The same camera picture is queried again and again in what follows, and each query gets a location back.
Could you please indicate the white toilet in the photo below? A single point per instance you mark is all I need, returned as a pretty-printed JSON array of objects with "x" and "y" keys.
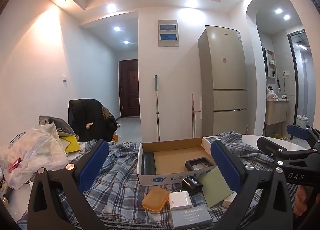
[{"x": 302, "y": 121}]

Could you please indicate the crumpled pale cloth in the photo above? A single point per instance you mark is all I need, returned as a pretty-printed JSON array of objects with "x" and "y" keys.
[{"x": 272, "y": 94}]

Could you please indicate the orange plastic case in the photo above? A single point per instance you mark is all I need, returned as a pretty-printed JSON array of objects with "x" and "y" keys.
[{"x": 155, "y": 199}]

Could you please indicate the person's right hand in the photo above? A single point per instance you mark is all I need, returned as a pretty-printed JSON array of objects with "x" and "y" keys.
[{"x": 303, "y": 200}]

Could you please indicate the clear plastic bag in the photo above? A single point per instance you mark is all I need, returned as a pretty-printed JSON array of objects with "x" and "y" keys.
[{"x": 37, "y": 150}]

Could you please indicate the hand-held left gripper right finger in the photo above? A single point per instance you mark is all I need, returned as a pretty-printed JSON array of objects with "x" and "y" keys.
[{"x": 225, "y": 167}]

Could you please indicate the black small tray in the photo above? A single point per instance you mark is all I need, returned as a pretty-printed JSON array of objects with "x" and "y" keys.
[{"x": 200, "y": 164}]

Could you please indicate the grey bag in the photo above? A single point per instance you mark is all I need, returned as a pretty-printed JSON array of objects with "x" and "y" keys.
[{"x": 56, "y": 123}]

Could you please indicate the white flat box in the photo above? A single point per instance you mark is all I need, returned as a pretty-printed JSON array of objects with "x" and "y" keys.
[{"x": 228, "y": 202}]

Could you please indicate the dark brown door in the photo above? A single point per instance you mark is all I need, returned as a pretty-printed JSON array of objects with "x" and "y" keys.
[{"x": 129, "y": 87}]

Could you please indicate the black cylindrical case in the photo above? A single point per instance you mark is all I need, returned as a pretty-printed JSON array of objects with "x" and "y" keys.
[{"x": 148, "y": 163}]

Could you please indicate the grey rectangular box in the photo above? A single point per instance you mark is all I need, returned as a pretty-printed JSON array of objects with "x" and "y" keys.
[{"x": 191, "y": 217}]

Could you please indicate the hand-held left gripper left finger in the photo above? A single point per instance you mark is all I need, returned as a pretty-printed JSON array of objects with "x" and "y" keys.
[{"x": 93, "y": 167}]

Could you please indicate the bathroom vanity cabinet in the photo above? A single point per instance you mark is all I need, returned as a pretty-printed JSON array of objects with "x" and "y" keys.
[{"x": 275, "y": 112}]

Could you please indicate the chair with black jacket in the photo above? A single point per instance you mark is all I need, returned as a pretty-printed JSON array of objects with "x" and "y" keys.
[{"x": 86, "y": 117}]

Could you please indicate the orange box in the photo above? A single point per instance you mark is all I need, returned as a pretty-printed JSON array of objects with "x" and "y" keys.
[{"x": 115, "y": 137}]

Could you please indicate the wall mirror cabinet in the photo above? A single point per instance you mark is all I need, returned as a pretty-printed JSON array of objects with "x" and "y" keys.
[{"x": 269, "y": 62}]

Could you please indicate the white charger adapter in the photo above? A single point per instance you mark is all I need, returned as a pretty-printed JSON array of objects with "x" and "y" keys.
[{"x": 180, "y": 200}]

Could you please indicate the white cardboard box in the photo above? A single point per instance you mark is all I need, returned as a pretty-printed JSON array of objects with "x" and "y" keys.
[{"x": 175, "y": 160}]

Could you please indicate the wall electrical panel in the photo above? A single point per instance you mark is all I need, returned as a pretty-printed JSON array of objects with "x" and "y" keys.
[{"x": 168, "y": 32}]

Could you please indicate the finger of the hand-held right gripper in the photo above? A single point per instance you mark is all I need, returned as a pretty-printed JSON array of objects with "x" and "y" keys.
[
  {"x": 268, "y": 146},
  {"x": 297, "y": 132}
]

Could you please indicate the beige refrigerator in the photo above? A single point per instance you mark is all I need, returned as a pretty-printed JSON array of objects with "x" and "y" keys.
[{"x": 225, "y": 70}]

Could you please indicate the pink small tube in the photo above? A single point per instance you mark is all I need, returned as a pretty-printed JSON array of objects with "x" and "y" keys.
[{"x": 14, "y": 165}]

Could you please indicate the green pouch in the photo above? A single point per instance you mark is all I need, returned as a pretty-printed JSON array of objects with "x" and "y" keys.
[{"x": 215, "y": 187}]

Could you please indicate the black small box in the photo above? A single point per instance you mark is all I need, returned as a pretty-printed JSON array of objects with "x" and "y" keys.
[{"x": 191, "y": 185}]

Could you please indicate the blue plaid shirt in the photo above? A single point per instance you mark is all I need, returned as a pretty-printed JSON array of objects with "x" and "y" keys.
[{"x": 120, "y": 185}]

